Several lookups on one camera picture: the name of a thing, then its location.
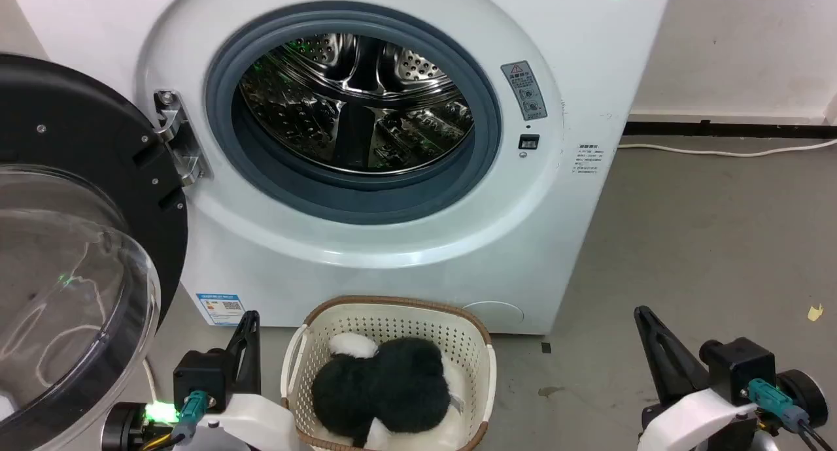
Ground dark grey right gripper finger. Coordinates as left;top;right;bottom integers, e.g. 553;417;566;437
634;305;711;405

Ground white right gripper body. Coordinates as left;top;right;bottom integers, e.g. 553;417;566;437
638;386;760;451

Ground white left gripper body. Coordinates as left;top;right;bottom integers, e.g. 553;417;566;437
190;392;305;451

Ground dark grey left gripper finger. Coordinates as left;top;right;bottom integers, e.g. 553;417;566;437
226;310;262;395

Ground white front-load washing machine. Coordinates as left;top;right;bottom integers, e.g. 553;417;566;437
7;0;674;337

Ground blue energy label sticker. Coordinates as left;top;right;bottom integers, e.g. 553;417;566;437
196;293;247;326

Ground black and white plush toy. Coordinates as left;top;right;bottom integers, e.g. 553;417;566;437
311;333;466;449

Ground cream laundry basket, brown rim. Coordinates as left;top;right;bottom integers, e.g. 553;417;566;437
280;295;498;451

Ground grey rubber door gasket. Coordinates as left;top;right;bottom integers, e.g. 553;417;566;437
205;1;503;226

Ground round white filter cover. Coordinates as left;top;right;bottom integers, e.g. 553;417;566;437
462;301;525;328

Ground small text label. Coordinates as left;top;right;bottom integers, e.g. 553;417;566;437
575;144;606;176

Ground metal door hinge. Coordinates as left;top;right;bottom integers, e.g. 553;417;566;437
154;90;207;187

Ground stainless steel washer drum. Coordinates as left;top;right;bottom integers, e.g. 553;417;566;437
238;33;475;176

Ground black washer door, clear bowl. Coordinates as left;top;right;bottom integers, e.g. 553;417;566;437
0;54;190;451

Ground grey warning sticker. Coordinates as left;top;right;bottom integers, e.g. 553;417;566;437
501;61;549;121

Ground left teal connector cable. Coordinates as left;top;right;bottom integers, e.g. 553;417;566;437
141;391;211;451

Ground teal connector cable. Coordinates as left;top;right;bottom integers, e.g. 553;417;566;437
747;378;834;451
141;391;211;451

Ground right teal connector cable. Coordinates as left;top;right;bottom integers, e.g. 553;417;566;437
747;378;834;451

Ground white floor cable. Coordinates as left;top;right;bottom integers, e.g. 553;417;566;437
618;139;837;159

